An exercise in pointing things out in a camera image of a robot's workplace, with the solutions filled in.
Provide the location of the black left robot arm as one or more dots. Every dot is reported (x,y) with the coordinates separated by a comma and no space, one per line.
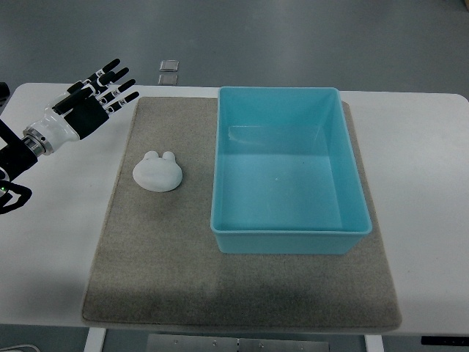
(17,156)

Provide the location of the upper floor outlet plate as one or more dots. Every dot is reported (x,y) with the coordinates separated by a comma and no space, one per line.
(169,65)

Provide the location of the grey felt mat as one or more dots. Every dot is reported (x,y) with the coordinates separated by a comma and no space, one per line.
(157,264)

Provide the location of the white right table leg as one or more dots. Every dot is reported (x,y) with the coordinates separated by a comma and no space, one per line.
(374,343)

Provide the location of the white left table leg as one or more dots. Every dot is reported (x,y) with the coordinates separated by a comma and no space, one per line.
(95,340)

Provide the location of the black object at left edge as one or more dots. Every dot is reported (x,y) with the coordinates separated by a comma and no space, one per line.
(4,92)

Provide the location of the black table control panel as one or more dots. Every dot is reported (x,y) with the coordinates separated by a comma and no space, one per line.
(445,341)

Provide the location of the floor outlet plate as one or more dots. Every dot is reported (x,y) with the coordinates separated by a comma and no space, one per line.
(168,79)
(169,65)

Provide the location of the lower floor outlet plate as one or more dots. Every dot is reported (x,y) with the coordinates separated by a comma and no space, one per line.
(168,79)

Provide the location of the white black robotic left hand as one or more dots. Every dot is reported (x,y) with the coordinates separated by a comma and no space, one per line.
(80,110)

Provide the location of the white table leg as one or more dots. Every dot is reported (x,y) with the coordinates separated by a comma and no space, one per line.
(95,340)
(374,343)

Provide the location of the metal base plate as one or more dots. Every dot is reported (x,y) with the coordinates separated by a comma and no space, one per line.
(175,343)

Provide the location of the blue plastic box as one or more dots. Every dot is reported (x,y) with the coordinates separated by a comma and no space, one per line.
(286,177)

